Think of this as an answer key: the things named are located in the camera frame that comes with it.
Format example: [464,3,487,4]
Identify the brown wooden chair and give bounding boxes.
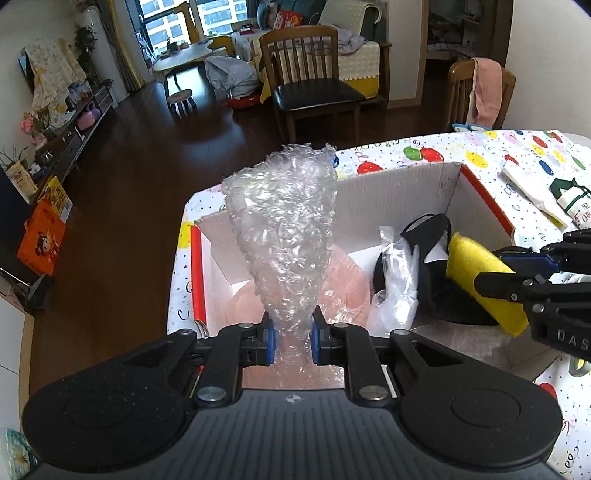
[445,58,517,132]

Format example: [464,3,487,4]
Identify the dark tv stand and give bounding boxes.
[28,78,116,186]

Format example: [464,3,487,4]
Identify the green sofa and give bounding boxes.
[231,0,393,100]

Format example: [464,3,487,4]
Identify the green potted plant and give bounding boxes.
[74,25,99,80]

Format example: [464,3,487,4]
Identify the clear bubble wrap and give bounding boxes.
[222,143,338,365]

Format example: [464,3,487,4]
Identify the pink towel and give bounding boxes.
[468,58,504,130]

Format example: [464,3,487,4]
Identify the red basin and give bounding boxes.
[226,90,265,112]

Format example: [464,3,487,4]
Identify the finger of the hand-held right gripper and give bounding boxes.
[496,230,591,277]
[475,271,591,306]

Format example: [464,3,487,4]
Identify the small round stool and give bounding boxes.
[166,90,198,119]

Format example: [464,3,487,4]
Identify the black cloth bag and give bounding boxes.
[373,213,500,326]

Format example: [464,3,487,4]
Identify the red cardboard box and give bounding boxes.
[189,161,571,388]

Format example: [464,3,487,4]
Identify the yellow child chair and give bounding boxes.
[210,34,236,59]

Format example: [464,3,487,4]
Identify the wooden chair with black seat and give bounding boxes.
[259,25,368,145]

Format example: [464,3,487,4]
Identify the balcony window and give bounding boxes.
[139,0,259,37]

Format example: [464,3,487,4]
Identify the pink flower bouquet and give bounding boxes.
[21,113,47,145]

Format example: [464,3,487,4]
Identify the cream sofa blanket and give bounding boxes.
[318,0,385,27]

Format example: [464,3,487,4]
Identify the grey cloth bundle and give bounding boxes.
[204,55,262,99]

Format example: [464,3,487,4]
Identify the clear plastic bag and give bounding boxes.
[369,225,422,340]

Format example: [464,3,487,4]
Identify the white cloth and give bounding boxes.
[501,159,573,229]

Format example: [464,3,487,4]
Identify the low coffee table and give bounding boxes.
[152,39,215,94]

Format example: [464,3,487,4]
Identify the pink mesh bath sponge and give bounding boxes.
[217,247,372,333]

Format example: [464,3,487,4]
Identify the brown paper bag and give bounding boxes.
[4,164,38,205]

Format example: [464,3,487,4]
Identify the white cabinet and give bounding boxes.
[0,295,35,430]

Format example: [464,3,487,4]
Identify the floral cloth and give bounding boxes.
[23,36,88,127]

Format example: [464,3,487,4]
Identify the lilac clothing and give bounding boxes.
[323,28,369,57]

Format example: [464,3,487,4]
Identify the grey and yellow curtain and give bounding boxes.
[106,0,149,93]

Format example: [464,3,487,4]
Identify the yellow sponge cloth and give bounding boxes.
[445,232,529,337]

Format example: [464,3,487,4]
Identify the pink kettle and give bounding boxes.
[76,104,100,131]

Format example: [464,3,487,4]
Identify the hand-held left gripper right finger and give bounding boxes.
[311,307,465,409]

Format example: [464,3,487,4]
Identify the red cushion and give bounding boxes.
[274,10,303,31]

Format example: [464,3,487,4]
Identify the yellow box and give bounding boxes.
[46,178,73,217]

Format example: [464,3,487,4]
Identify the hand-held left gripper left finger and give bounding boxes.
[122,311,278,409]

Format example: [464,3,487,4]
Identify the orange gift box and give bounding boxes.
[17,199,68,277]

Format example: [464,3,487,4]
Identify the white tower air conditioner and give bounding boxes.
[76,4,126,106]

